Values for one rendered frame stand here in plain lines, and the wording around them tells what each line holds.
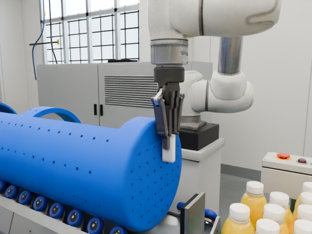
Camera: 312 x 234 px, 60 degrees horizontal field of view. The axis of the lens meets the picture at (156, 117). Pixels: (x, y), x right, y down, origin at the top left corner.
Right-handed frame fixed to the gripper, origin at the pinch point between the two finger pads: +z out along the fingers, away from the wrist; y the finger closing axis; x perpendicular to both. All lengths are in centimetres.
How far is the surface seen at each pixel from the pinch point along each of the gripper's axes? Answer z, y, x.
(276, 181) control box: 11.7, 22.0, -22.6
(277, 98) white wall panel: 11, 280, 14
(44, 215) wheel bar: 22.4, -12.7, 34.7
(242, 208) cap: 8.0, -6.1, -20.3
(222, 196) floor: 116, 217, 54
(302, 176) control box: 9.0, 22.0, -29.0
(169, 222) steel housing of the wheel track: 23.3, 4.3, 2.2
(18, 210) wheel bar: 24, -14, 46
